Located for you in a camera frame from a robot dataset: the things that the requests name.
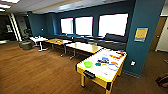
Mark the wooden work table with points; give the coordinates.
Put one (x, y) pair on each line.
(85, 47)
(58, 41)

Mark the yellow gaming table white top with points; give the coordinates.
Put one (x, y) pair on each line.
(96, 75)

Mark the white bowl blue rim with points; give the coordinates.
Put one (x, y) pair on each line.
(112, 67)

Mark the bright window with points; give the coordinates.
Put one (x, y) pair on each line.
(66, 25)
(112, 25)
(84, 25)

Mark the dark sofa cushion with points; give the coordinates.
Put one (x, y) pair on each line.
(115, 37)

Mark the white pillar outlet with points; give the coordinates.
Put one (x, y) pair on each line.
(133, 63)

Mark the small white table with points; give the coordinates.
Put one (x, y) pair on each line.
(39, 39)

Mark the dark green round paddle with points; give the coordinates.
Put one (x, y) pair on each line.
(98, 64)

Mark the dark grey armchair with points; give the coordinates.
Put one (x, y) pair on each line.
(25, 45)

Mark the red game box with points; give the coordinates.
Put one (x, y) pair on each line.
(117, 54)

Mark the blue plastic bowl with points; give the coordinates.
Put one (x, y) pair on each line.
(105, 60)

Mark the bright green plastic bowl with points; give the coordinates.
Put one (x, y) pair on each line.
(88, 64)

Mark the brown black backpack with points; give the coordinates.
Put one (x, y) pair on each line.
(162, 80)

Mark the rectangular ceiling light panel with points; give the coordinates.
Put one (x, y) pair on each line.
(2, 10)
(5, 5)
(9, 1)

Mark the yellow wall sign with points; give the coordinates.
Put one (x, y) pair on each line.
(141, 34)

